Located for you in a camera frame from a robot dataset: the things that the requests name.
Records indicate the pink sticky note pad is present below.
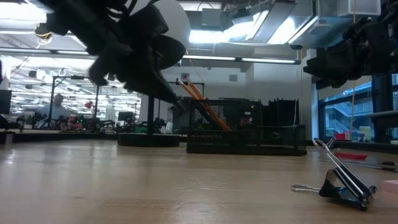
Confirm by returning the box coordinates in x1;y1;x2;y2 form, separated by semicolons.
381;179;398;195

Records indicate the person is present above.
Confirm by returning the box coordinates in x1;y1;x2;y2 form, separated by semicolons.
33;93;76;129

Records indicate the white globe table lamp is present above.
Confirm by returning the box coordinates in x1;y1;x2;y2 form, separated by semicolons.
117;0;192;147

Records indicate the black binder clip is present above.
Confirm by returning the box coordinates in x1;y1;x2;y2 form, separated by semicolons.
291;138;378;212

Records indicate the ceiling light strip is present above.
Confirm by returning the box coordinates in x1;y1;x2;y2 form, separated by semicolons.
182;55;302;65

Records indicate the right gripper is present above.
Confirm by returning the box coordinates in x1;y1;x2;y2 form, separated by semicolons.
303;12;398;90

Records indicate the black aluminium rig frame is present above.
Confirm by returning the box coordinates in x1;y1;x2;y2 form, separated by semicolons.
0;129;398;154

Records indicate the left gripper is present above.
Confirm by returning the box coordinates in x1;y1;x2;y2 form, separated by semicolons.
88;4;187;110

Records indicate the orange pencil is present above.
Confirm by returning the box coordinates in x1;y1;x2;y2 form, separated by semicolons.
175;78;226;131
185;78;231;131

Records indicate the black mesh desk organizer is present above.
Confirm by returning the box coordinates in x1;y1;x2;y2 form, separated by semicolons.
186;98;308;156

